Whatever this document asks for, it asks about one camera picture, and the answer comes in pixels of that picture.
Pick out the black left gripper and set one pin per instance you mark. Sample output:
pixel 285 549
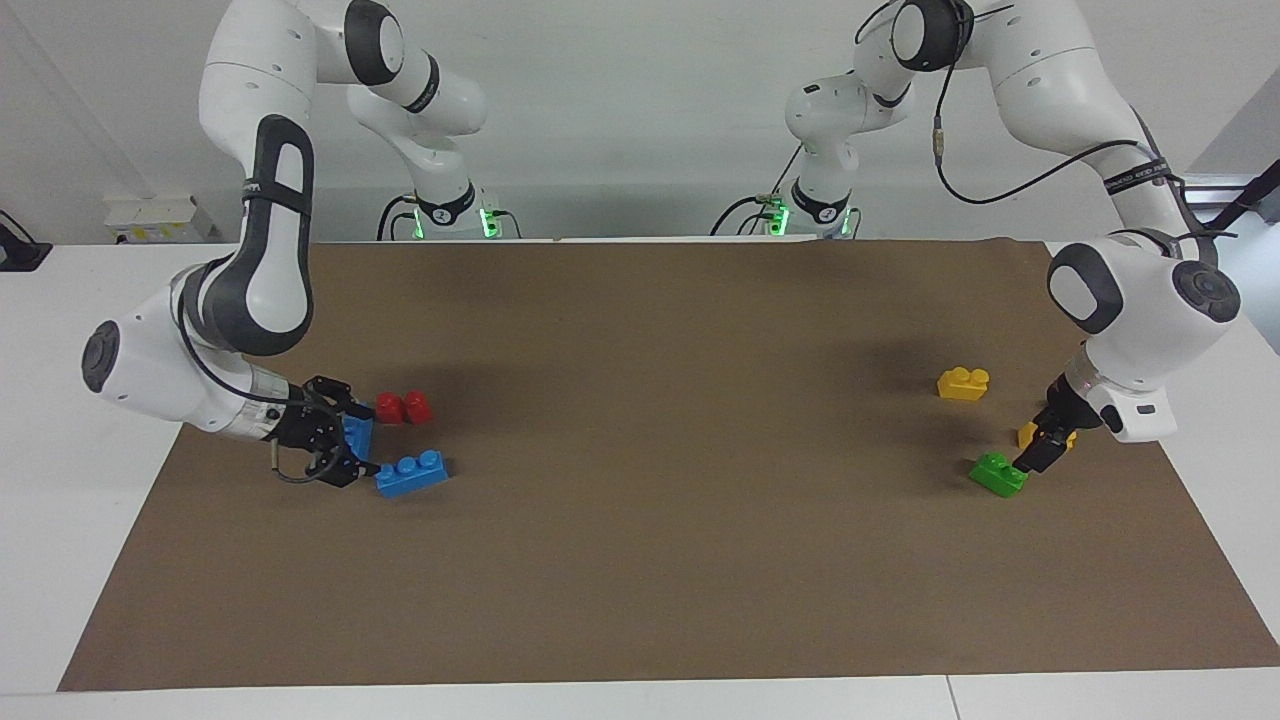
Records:
pixel 1060 408

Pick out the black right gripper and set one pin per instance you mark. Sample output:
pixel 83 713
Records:
pixel 312 425

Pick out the blue three-stud toy brick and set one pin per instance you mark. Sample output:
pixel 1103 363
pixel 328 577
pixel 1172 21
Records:
pixel 415 477
pixel 358 435

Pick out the green two-stud toy brick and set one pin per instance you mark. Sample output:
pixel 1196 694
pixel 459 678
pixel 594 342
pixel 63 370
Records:
pixel 993 476

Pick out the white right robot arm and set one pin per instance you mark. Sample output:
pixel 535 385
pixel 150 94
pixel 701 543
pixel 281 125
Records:
pixel 260 250

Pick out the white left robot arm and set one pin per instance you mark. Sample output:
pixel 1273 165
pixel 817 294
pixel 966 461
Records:
pixel 1140 320

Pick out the yellow two-stud toy brick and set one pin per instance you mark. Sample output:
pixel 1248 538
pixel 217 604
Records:
pixel 963 386
pixel 1026 435

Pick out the red two-stud toy brick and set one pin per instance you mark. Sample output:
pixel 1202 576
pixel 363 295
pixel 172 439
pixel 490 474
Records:
pixel 405 409

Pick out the brown paper table mat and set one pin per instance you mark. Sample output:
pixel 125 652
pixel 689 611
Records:
pixel 640 560

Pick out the white wall power box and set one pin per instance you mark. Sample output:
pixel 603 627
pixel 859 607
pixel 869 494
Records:
pixel 150 215

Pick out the black camera stand pole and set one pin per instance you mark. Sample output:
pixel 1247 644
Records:
pixel 1255 190

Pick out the black table clamp mount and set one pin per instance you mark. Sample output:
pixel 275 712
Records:
pixel 20 258

